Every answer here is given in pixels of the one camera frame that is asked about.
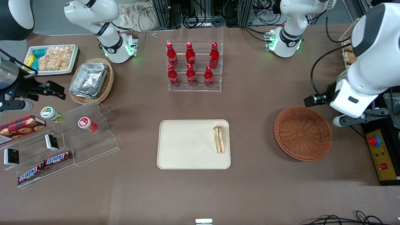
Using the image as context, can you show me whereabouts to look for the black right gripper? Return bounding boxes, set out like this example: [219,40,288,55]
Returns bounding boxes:
[0,79,67,102]

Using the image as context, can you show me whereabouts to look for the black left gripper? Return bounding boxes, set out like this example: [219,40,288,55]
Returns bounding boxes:
[304,82,337,108]

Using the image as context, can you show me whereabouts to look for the triangle sandwich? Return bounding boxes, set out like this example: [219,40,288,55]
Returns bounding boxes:
[213,125,226,154]

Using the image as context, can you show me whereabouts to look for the round brown wicker basket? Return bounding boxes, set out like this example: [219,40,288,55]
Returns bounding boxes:
[274,106,333,162]

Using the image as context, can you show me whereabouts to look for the white rectangular snack tray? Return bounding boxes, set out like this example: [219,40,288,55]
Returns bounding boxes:
[23,44,79,76]

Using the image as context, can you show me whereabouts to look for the oval light wicker basket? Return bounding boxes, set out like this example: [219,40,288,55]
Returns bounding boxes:
[68,58,115,106]

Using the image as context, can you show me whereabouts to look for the beige rectangular tray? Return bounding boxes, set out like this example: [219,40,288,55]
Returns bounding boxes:
[157,120,231,170]

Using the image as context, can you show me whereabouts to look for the green bottle with sunflower lid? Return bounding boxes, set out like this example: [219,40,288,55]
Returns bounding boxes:
[40,106,65,123]

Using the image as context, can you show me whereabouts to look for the clear bag of rice crackers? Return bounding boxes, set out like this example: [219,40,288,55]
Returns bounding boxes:
[38,46,74,71]

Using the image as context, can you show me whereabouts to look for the stacked aluminium foil containers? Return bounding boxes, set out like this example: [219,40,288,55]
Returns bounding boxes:
[69,62,108,99]

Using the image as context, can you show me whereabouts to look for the yellow snack packet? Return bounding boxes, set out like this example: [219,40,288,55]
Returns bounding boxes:
[24,53,37,68]

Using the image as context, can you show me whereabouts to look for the red bottle with white lid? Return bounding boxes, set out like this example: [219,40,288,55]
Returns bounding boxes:
[78,117,98,133]

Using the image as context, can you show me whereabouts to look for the red cookie box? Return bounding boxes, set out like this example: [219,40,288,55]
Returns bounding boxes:
[0,115,47,145]

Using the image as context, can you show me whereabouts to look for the small black box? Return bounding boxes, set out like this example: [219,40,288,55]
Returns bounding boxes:
[3,148,20,166]
[44,133,59,151]

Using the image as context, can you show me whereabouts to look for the clear acrylic step shelf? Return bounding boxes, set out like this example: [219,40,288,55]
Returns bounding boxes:
[0,102,120,188]

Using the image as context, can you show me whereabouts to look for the snickers bar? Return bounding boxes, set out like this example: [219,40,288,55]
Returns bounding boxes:
[43,151,73,166]
[17,164,46,185]

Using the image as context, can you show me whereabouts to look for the yellow emergency stop box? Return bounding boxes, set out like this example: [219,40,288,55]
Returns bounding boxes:
[362,119,400,187]

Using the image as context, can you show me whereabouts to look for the red cola bottle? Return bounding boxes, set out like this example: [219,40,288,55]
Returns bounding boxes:
[186,42,197,69]
[209,42,220,70]
[186,64,198,88]
[166,42,179,69]
[204,65,215,89]
[167,64,180,88]

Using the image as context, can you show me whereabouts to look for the white cloth bag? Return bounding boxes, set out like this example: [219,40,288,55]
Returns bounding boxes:
[116,2,157,32]

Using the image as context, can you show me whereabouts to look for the clear acrylic bottle rack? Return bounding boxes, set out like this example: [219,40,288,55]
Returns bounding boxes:
[167,39,224,92]

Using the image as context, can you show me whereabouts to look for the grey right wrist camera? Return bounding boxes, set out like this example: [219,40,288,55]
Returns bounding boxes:
[0,100,33,113]

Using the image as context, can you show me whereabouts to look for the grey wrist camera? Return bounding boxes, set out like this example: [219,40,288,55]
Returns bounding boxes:
[332,107,390,127]
[0,100,33,113]

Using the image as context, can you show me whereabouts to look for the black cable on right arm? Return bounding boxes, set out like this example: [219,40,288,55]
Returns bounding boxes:
[0,48,38,76]

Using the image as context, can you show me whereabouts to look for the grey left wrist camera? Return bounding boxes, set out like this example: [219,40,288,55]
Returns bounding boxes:
[332,107,390,127]

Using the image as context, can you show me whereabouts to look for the white wire rack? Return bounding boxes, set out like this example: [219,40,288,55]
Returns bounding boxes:
[339,18,360,68]

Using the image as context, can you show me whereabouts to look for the aluminium frame post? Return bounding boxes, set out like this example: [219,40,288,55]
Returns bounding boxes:
[238,0,254,27]
[152,0,171,30]

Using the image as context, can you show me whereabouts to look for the black floor cable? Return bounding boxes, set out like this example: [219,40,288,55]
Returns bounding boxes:
[352,210,392,225]
[301,214,347,225]

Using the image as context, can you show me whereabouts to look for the coiled black cable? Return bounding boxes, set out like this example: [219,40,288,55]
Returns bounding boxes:
[182,13,200,29]

